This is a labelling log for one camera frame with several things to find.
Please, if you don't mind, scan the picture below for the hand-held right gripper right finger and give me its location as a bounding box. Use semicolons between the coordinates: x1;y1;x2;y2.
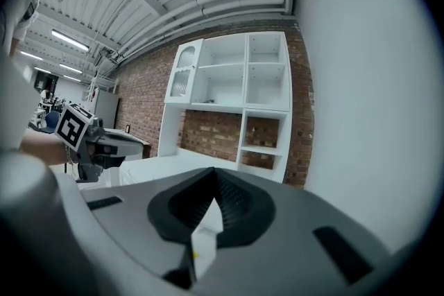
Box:
191;166;393;296

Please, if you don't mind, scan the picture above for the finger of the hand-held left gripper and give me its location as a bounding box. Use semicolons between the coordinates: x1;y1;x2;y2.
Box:
93;134;144;171

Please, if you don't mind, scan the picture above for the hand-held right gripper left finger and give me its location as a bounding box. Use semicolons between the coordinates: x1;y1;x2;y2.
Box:
81;166;216;290

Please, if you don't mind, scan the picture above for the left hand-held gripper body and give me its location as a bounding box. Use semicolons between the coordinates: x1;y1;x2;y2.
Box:
54;103;105;183

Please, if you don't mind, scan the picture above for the wide white drawer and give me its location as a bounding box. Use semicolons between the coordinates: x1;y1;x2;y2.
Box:
191;199;223;280

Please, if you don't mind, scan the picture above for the person's left forearm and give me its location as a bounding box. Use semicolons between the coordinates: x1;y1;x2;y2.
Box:
19;132;76;168

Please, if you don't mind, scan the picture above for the blue chair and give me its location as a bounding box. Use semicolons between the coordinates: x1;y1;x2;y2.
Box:
42;110;61;134

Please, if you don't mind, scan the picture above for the white tall cabinet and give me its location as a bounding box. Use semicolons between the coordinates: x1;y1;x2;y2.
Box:
93;91;121;131

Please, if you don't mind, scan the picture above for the white glass cabinet door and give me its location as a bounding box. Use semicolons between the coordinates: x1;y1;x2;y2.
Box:
164;38;205;105

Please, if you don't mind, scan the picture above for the white desk with hutch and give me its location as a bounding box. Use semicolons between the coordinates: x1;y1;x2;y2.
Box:
119;31;293;191

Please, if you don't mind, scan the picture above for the white metal loft frame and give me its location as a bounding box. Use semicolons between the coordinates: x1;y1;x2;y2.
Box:
84;75;121;95

